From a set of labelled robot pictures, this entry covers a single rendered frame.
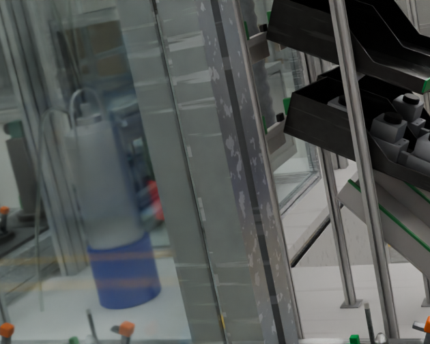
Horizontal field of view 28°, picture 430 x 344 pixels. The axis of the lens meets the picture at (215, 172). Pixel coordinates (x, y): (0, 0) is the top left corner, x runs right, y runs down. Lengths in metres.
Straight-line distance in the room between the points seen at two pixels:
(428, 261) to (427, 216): 0.14
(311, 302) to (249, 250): 1.61
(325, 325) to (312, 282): 0.25
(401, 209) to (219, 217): 1.26
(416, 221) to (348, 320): 0.33
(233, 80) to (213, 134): 0.02
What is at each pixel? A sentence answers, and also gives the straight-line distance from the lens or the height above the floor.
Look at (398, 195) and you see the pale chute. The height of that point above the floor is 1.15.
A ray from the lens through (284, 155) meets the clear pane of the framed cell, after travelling 2.61.
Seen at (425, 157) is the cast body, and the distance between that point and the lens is 1.40.
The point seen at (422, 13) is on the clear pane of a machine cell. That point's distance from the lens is 5.14.
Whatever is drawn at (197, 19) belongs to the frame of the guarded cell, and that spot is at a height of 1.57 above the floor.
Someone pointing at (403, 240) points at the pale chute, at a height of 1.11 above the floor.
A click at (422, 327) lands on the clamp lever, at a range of 1.23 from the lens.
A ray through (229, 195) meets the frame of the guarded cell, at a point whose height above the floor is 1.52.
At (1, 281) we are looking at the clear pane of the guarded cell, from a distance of 0.20.
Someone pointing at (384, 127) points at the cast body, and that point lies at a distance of 1.42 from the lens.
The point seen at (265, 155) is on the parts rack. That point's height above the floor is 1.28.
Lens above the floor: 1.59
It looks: 13 degrees down
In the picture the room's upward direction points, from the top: 12 degrees counter-clockwise
